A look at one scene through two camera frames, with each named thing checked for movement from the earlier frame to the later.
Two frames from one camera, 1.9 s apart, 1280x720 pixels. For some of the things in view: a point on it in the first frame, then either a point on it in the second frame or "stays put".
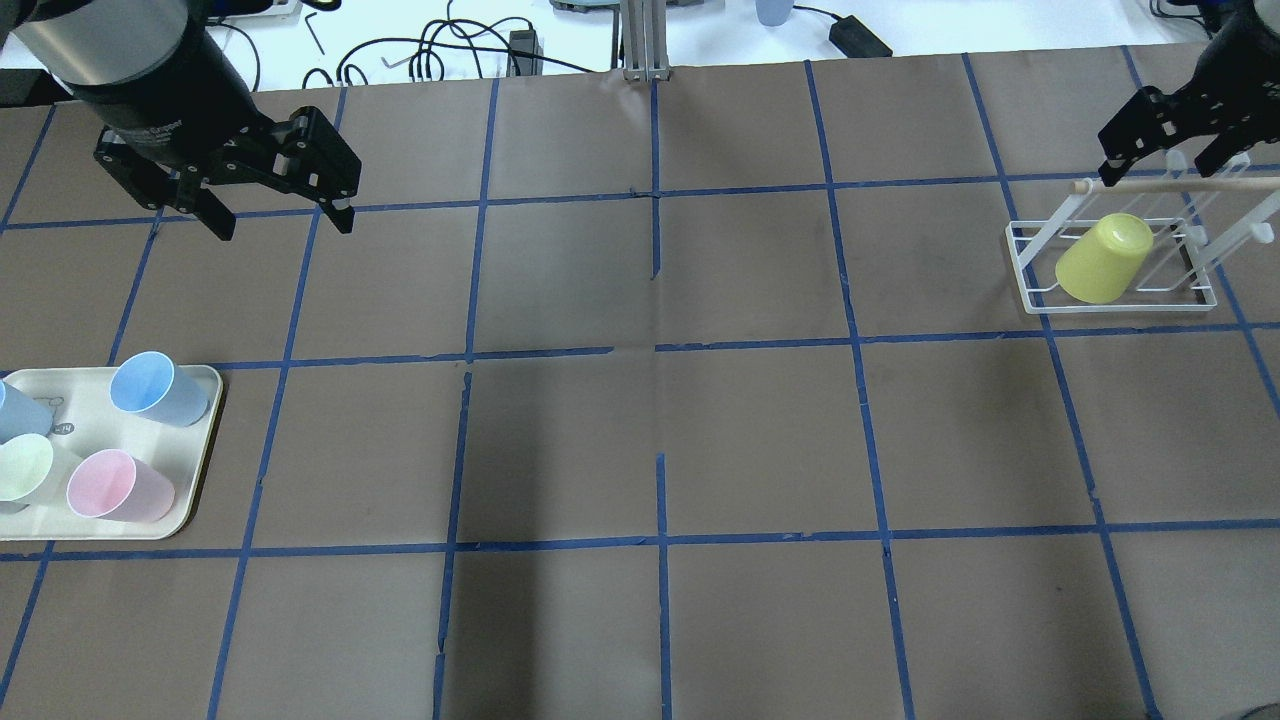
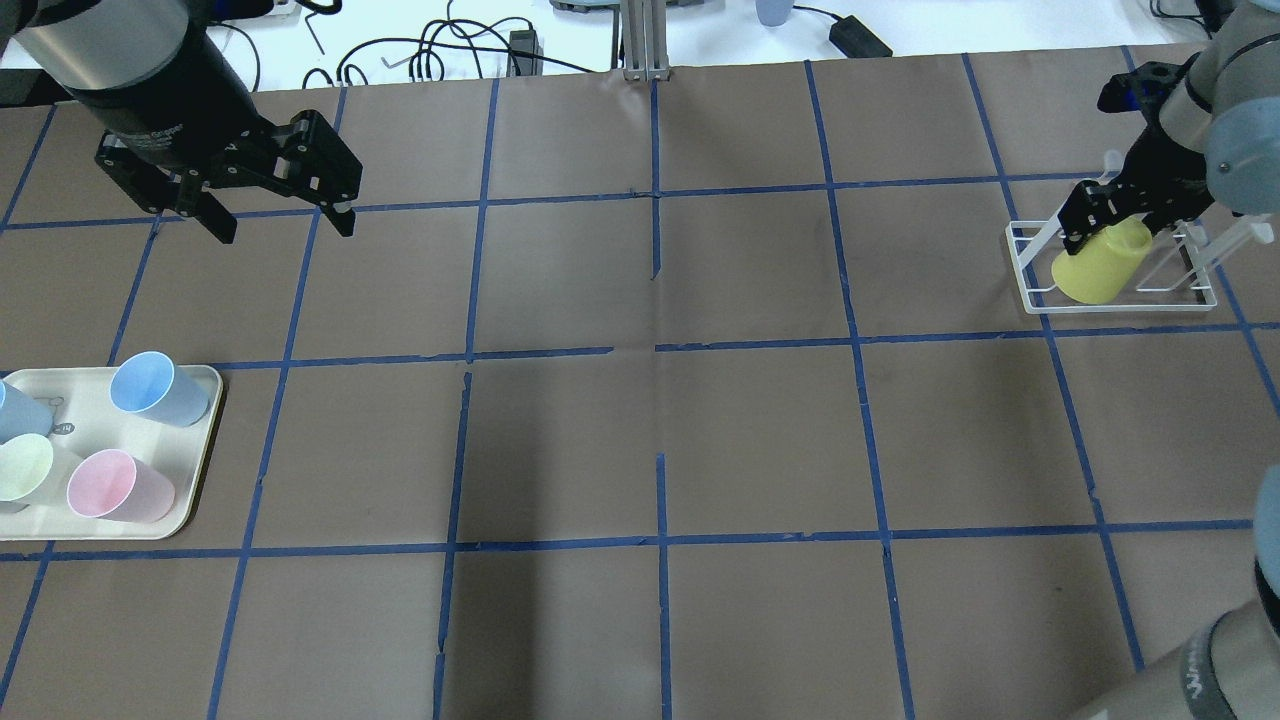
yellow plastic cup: (1098, 265) stays put
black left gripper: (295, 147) stays put
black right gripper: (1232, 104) → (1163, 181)
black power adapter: (853, 39) stays put
